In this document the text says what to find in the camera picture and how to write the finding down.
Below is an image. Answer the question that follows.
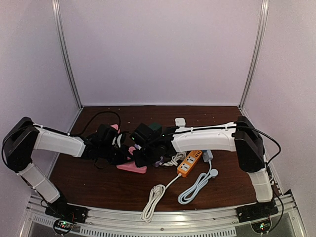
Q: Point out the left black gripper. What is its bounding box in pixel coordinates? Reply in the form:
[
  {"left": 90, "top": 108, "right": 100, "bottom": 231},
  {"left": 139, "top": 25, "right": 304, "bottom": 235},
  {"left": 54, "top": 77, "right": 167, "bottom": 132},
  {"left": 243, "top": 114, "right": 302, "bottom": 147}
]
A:
[{"left": 99, "top": 144, "right": 134, "bottom": 166}]

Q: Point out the purple power strip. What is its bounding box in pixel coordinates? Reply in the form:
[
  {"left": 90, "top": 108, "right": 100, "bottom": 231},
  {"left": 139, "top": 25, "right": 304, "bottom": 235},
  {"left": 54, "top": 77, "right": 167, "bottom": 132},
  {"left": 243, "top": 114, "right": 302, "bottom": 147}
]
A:
[{"left": 153, "top": 157, "right": 164, "bottom": 167}]

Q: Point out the pink square plug adapter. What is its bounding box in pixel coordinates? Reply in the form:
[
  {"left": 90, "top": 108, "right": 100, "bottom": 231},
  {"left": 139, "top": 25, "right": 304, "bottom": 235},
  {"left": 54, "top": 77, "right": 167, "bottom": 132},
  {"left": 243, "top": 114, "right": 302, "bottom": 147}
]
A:
[{"left": 111, "top": 124, "right": 119, "bottom": 130}]

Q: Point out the pink triangular socket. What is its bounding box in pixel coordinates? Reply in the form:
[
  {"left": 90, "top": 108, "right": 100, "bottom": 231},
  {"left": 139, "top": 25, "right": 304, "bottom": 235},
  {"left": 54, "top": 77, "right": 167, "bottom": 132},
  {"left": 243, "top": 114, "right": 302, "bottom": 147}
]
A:
[{"left": 116, "top": 146, "right": 147, "bottom": 174}]

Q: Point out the dark green cube adapter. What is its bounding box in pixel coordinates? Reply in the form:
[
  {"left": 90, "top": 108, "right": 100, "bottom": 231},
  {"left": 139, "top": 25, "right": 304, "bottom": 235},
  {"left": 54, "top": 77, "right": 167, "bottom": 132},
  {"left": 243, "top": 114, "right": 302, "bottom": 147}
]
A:
[{"left": 149, "top": 122, "right": 162, "bottom": 133}]

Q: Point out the white charger plug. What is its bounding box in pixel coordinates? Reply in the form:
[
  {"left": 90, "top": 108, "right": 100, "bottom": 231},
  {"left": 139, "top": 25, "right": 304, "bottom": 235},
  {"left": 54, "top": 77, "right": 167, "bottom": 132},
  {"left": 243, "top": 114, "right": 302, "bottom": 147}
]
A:
[{"left": 174, "top": 118, "right": 186, "bottom": 127}]

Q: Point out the light blue power strip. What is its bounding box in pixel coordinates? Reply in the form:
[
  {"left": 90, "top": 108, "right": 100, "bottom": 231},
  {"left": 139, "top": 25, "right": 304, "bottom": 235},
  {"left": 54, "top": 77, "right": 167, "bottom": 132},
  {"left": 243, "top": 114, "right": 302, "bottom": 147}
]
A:
[{"left": 202, "top": 150, "right": 213, "bottom": 163}]

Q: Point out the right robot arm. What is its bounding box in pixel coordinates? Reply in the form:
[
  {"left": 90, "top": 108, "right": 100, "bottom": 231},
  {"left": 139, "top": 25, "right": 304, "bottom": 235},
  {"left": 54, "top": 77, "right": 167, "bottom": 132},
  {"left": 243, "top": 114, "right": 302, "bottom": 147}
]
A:
[{"left": 130, "top": 116, "right": 273, "bottom": 218}]

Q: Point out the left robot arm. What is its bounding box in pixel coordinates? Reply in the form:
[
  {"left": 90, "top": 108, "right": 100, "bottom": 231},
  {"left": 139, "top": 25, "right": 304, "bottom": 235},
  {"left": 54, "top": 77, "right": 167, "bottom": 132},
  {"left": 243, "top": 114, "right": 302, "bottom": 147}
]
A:
[{"left": 1, "top": 117, "right": 132, "bottom": 219}]

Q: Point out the orange power strip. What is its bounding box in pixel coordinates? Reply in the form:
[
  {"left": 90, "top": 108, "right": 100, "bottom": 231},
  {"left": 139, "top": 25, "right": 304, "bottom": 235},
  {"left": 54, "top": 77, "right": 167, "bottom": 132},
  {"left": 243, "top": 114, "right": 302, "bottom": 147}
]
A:
[{"left": 177, "top": 150, "right": 202, "bottom": 178}]

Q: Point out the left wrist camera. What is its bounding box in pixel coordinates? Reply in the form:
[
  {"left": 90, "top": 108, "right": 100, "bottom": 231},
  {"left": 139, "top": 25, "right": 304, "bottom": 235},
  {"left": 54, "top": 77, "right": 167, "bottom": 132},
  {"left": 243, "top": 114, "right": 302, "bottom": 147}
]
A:
[{"left": 95, "top": 124, "right": 123, "bottom": 148}]

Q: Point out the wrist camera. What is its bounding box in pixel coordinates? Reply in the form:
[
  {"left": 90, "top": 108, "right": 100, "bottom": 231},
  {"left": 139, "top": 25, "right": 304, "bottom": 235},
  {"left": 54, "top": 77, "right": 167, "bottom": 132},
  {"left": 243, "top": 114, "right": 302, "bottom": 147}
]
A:
[
  {"left": 130, "top": 123, "right": 154, "bottom": 146},
  {"left": 95, "top": 124, "right": 123, "bottom": 148}
]

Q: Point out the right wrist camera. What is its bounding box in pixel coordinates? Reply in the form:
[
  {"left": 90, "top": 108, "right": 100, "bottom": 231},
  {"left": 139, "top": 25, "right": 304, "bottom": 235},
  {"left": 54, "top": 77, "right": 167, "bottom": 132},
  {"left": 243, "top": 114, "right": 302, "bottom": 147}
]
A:
[{"left": 130, "top": 123, "right": 154, "bottom": 146}]

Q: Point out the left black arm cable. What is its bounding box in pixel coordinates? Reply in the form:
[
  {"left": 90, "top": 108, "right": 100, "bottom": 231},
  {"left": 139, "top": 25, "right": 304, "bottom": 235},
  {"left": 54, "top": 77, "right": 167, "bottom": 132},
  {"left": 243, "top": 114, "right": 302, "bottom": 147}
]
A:
[{"left": 1, "top": 111, "right": 121, "bottom": 171}]

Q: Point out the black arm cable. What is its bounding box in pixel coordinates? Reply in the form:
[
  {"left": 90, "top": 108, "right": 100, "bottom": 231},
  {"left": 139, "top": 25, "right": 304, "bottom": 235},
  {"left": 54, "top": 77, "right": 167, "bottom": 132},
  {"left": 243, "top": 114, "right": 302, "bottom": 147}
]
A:
[
  {"left": 148, "top": 123, "right": 284, "bottom": 230},
  {"left": 1, "top": 111, "right": 121, "bottom": 171}
]

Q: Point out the purple strip white cable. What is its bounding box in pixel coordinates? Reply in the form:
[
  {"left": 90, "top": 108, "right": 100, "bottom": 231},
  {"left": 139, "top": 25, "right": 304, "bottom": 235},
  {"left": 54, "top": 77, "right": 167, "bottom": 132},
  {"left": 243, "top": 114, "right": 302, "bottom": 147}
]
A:
[{"left": 161, "top": 152, "right": 187, "bottom": 166}]

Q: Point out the white coiled cable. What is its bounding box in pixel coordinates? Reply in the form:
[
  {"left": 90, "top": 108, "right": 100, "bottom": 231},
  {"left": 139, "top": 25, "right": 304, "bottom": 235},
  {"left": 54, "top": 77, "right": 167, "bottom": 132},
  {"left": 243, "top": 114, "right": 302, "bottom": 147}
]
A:
[{"left": 140, "top": 172, "right": 185, "bottom": 222}]

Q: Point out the light blue coiled cable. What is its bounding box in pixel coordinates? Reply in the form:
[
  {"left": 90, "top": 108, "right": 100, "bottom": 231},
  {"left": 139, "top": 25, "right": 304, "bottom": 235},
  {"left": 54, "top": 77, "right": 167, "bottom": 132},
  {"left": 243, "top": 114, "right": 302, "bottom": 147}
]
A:
[{"left": 177, "top": 160, "right": 219, "bottom": 205}]

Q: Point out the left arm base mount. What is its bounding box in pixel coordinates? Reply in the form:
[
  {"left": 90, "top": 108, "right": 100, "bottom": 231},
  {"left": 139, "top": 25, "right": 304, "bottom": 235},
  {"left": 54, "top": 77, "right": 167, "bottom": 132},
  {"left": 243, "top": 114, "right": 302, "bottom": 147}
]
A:
[{"left": 39, "top": 193, "right": 88, "bottom": 223}]

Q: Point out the aluminium front rail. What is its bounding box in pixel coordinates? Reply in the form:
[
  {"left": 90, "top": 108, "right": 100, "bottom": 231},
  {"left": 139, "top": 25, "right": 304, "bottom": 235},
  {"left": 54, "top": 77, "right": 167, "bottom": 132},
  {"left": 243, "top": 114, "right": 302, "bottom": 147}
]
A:
[{"left": 18, "top": 194, "right": 308, "bottom": 237}]

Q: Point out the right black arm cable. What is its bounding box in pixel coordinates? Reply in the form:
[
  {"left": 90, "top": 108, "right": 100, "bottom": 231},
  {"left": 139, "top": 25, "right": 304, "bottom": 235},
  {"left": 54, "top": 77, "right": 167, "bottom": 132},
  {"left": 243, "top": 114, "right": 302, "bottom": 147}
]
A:
[{"left": 148, "top": 123, "right": 284, "bottom": 230}]

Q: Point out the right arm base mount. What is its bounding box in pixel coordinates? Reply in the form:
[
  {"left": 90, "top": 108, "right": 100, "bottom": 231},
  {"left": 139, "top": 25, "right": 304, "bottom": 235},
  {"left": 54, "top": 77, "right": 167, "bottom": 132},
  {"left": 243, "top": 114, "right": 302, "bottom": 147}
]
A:
[{"left": 236, "top": 199, "right": 278, "bottom": 223}]

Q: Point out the left aluminium post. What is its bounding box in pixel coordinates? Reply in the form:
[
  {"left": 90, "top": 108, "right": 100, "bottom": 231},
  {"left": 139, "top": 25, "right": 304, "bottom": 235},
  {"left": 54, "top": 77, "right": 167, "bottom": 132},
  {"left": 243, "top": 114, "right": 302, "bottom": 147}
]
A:
[{"left": 51, "top": 0, "right": 83, "bottom": 110}]

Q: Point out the aluminium post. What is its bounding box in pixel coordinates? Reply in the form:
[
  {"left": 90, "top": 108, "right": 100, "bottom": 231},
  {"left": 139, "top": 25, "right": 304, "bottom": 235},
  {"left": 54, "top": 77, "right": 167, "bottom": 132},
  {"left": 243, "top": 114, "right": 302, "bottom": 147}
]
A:
[
  {"left": 238, "top": 0, "right": 269, "bottom": 111},
  {"left": 51, "top": 0, "right": 83, "bottom": 110}
]

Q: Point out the right aluminium post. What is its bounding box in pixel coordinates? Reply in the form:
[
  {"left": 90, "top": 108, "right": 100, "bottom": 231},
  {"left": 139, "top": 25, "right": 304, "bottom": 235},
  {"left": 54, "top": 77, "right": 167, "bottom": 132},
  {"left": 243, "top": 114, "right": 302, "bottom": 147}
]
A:
[{"left": 238, "top": 0, "right": 269, "bottom": 111}]

